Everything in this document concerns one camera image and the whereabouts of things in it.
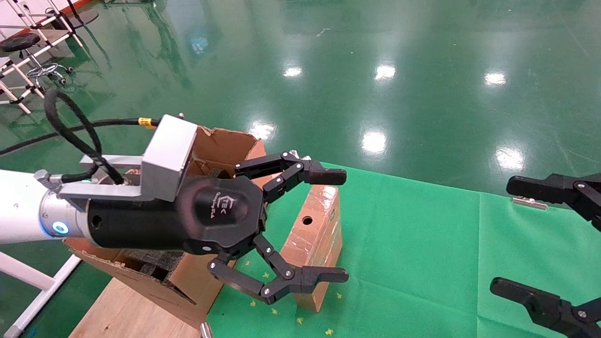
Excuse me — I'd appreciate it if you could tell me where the large open cardboard carton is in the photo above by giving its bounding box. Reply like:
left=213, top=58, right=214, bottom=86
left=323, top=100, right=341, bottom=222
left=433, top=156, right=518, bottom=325
left=63, top=126, right=268, bottom=329

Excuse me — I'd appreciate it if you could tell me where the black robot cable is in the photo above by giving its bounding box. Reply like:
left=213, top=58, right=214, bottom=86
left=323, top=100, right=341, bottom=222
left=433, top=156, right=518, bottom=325
left=0, top=88, right=161, bottom=184

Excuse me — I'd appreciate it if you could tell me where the green cloth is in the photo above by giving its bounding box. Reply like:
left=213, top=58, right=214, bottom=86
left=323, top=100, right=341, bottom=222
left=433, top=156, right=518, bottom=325
left=207, top=162, right=601, bottom=338

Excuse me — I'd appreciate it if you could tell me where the white tube table frame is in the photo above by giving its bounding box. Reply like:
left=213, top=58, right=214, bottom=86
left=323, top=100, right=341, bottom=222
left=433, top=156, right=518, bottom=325
left=0, top=251, right=83, bottom=338

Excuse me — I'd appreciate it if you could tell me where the black round base stand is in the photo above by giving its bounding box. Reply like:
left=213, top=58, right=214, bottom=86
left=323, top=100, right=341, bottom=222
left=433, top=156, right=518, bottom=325
left=59, top=0, right=99, bottom=30

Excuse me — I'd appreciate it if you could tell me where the white pipe rack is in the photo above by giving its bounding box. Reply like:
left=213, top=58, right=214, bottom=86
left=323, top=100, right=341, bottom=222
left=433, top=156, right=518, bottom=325
left=0, top=0, right=85, bottom=115

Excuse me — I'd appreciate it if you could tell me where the small taped cardboard box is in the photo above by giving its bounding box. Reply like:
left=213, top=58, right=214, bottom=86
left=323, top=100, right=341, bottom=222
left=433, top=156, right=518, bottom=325
left=281, top=184, right=342, bottom=313

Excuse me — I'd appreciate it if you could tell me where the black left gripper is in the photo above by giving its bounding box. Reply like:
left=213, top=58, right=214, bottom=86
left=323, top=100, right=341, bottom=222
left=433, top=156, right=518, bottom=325
left=87, top=152, right=349, bottom=305

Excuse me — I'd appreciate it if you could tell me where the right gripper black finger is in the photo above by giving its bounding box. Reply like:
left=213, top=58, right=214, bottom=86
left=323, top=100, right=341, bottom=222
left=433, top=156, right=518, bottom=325
left=490, top=277, right=601, bottom=338
left=506, top=173, right=601, bottom=230

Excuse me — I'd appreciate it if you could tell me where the black round stool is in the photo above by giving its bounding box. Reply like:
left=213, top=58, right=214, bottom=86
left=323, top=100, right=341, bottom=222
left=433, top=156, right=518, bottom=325
left=0, top=32, right=75, bottom=90

